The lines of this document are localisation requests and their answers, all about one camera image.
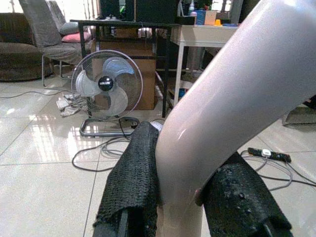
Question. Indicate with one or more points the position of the black metal frame table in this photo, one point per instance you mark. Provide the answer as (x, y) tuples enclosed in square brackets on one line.
[(158, 27)]

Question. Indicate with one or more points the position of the beige box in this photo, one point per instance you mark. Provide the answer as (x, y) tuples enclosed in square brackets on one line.
[(210, 17)]

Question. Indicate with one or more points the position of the dark brown sofa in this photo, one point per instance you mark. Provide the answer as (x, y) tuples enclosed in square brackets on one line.
[(17, 49)]

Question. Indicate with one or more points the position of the grey cushion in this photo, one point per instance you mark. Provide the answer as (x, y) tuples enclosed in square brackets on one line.
[(69, 27)]

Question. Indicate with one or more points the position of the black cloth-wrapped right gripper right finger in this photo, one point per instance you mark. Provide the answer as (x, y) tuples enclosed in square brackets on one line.
[(239, 197)]

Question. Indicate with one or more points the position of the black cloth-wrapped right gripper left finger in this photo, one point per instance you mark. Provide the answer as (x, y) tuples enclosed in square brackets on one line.
[(134, 177)]

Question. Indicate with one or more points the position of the black power strip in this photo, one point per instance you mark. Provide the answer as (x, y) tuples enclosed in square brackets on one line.
[(276, 155)]

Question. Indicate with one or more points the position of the brown cardboard box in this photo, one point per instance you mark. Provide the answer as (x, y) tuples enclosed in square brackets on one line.
[(145, 74)]

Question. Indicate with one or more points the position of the white table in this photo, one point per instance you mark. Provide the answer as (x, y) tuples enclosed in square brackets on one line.
[(197, 37)]

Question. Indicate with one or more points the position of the white power plug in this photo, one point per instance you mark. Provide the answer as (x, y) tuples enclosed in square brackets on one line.
[(266, 152)]

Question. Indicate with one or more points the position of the blue box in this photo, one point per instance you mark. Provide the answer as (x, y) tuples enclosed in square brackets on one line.
[(200, 17)]

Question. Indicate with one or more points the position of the grey crumpled cloth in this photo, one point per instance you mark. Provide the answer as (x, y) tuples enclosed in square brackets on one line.
[(67, 105)]

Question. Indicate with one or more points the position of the silver floor fan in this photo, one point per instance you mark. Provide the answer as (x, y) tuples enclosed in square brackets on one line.
[(107, 84)]

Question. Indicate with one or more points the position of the grey fabric chair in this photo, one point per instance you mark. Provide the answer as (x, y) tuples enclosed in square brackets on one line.
[(47, 32)]

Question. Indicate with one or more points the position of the pink cushion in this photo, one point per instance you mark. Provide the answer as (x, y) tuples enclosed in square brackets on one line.
[(74, 37)]

